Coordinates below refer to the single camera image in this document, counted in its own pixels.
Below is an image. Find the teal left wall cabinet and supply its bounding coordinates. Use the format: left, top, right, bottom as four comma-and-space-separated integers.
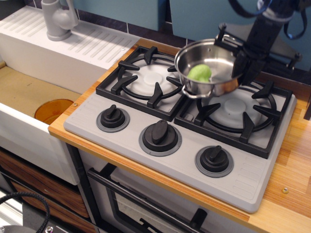
74, 0, 167, 31

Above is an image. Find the brass countertop screw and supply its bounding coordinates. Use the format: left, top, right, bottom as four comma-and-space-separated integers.
282, 187, 289, 194

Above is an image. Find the grey toy stove top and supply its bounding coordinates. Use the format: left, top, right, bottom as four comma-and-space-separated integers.
63, 63, 297, 214

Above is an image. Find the green toy cauliflower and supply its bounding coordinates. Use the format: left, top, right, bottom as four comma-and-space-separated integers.
187, 64, 211, 83

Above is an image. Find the white left burner plate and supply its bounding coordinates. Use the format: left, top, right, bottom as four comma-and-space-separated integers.
127, 64, 177, 96

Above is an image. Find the grey toy faucet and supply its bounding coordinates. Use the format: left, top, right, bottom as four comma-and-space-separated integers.
41, 0, 79, 41

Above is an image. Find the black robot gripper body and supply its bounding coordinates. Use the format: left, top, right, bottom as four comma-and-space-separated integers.
215, 16, 302, 73

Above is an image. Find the black braided cable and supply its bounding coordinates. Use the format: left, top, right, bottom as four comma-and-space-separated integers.
0, 191, 51, 233

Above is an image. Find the black right stove knob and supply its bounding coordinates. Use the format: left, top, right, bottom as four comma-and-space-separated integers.
195, 145, 234, 178

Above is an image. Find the teal wall cabinet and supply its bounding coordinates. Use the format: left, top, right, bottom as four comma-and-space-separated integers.
74, 0, 167, 31
170, 0, 311, 71

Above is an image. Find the black right burner grate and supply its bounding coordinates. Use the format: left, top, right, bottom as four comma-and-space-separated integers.
174, 81, 296, 159

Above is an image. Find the orange sink drain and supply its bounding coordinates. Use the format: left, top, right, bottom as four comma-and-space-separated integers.
35, 99, 73, 125

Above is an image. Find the black left stove knob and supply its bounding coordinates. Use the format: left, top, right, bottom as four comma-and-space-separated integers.
96, 104, 130, 133

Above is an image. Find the black blue robot arm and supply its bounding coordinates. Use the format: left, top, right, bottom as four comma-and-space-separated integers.
214, 0, 311, 85

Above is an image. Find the teal right wall cabinet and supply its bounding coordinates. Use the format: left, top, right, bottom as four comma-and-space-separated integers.
170, 0, 311, 71

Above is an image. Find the stainless steel pot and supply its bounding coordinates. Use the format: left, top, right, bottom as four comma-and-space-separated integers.
174, 39, 242, 99

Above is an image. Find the white toy sink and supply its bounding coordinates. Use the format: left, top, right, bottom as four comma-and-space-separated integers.
0, 6, 138, 185

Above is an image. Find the upper wood drawer front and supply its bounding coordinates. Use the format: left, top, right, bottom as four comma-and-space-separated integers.
0, 148, 88, 217

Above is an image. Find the black left burner grate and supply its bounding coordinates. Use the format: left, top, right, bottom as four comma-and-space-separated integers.
96, 46, 186, 121

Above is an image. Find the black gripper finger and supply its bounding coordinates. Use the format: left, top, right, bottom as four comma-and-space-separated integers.
231, 50, 250, 78
242, 60, 266, 85

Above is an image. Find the oven door with handle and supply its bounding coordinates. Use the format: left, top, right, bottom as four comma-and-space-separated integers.
87, 163, 243, 233

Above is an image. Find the black burner grate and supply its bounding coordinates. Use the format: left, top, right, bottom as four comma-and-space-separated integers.
96, 46, 186, 121
174, 81, 296, 159

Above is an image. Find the black stove knob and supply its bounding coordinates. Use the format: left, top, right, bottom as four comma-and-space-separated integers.
195, 145, 234, 178
96, 104, 130, 133
138, 120, 182, 157

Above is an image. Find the black middle stove knob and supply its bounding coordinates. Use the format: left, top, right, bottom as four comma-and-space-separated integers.
138, 120, 182, 157

